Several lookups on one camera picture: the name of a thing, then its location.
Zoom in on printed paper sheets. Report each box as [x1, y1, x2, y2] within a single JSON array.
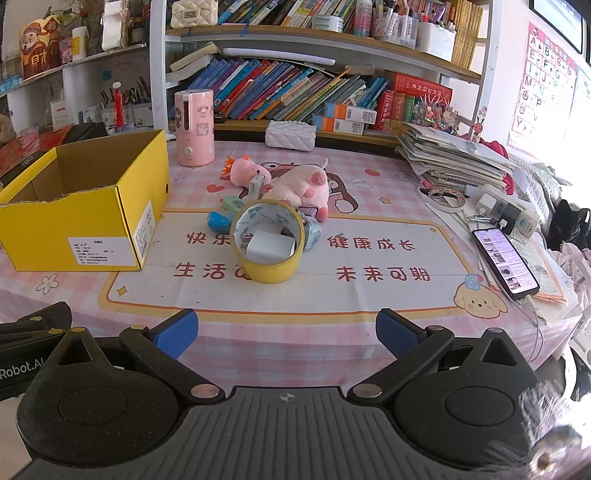
[[475, 231, 580, 319]]

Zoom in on pink printed table mat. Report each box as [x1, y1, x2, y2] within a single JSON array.
[[0, 138, 583, 389]]

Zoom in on white quilted pouch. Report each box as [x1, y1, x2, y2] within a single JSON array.
[[265, 121, 317, 152]]

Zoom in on pink plush pig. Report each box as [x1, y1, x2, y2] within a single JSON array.
[[263, 158, 331, 220]]

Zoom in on red thick dictionary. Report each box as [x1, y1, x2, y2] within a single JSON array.
[[374, 90, 397, 131]]

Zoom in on alphabet wall poster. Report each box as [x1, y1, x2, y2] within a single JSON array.
[[507, 21, 580, 148]]

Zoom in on white cable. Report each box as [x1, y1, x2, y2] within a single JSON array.
[[522, 295, 546, 365]]

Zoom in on white wooden bookshelf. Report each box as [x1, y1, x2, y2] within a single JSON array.
[[150, 0, 504, 144]]

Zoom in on red figure decoration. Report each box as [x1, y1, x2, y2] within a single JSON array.
[[18, 16, 63, 81]]

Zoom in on black smartphone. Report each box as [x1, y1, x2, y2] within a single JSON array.
[[472, 227, 541, 301]]

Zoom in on pink humidifier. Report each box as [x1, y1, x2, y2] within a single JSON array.
[[174, 89, 216, 167]]

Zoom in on row of yellow books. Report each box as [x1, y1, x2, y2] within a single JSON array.
[[450, 0, 485, 70]]

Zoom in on white power strip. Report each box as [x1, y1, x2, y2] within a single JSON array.
[[475, 185, 541, 238]]

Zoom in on yellow cardboard box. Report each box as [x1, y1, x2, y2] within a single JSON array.
[[0, 129, 171, 272]]

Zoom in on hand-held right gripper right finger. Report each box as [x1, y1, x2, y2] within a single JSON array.
[[347, 308, 532, 404]]

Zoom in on stack of papers and notebooks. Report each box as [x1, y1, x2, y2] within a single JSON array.
[[396, 122, 522, 190]]

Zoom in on colourful spiky ornament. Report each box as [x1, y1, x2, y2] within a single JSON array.
[[413, 92, 462, 134]]

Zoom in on white tape roll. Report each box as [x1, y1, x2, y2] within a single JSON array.
[[312, 15, 344, 34]]

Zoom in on row of thin paperback books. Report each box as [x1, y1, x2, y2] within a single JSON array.
[[217, 0, 358, 28]]

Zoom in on magenta cloth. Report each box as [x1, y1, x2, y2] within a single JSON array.
[[480, 141, 519, 195]]

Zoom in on white pen container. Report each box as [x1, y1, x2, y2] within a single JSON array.
[[418, 21, 458, 61]]

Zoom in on small pink plush dinosaur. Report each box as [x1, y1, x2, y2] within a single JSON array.
[[223, 154, 273, 188]]

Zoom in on dark cloth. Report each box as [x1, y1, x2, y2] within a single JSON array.
[[545, 198, 591, 252]]

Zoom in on white canvas bag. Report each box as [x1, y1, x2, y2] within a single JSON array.
[[100, 0, 148, 51]]

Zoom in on flat black box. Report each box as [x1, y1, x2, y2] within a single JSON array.
[[0, 150, 51, 186]]

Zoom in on white charger plug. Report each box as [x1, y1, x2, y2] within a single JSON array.
[[246, 231, 297, 264]]

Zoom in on red hardcover book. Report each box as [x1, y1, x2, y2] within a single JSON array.
[[390, 71, 453, 100]]

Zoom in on row of colourful books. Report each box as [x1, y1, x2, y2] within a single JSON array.
[[203, 58, 391, 121]]

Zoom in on white quilted bag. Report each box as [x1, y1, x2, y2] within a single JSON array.
[[170, 0, 219, 29]]

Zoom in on orange white carton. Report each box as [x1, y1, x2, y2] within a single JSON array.
[[324, 102, 377, 123], [314, 115, 365, 136]]

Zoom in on yellow tape roll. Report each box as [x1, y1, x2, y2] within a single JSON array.
[[229, 200, 305, 283]]

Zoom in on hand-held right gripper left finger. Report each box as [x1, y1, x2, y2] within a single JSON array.
[[44, 308, 225, 402]]

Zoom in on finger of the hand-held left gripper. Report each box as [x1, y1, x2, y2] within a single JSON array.
[[0, 323, 64, 352], [17, 302, 73, 328]]

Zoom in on pink pen holder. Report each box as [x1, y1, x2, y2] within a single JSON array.
[[369, 9, 419, 49]]

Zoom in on black framed screen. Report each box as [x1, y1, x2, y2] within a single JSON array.
[[529, 0, 585, 54]]

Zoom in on patterned ribbon rolls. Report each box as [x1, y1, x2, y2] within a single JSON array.
[[419, 180, 469, 213]]

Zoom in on white bottle yellow label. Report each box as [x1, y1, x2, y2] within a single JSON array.
[[71, 26, 89, 60]]

